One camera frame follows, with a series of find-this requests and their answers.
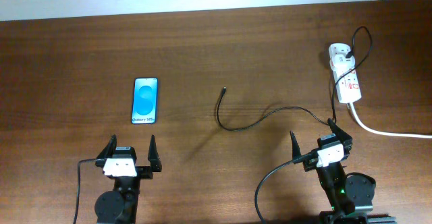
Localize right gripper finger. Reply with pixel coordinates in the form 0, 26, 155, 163
327, 119, 352, 150
290, 131, 302, 160

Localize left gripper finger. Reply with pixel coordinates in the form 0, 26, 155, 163
97, 134, 117, 160
148, 135, 162, 172

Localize blue Galaxy smartphone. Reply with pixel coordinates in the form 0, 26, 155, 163
131, 78, 159, 124

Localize black USB charging cable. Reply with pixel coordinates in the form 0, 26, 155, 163
215, 26, 373, 132

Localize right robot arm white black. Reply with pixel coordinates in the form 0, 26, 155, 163
290, 119, 396, 224

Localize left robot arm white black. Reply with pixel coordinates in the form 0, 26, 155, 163
94, 135, 162, 224

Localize white USB charger plug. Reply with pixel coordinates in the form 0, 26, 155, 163
330, 54, 355, 71

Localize white power strip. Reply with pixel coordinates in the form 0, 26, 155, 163
329, 43, 361, 104

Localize white power strip cord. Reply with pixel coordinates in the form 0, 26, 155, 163
346, 102, 432, 140

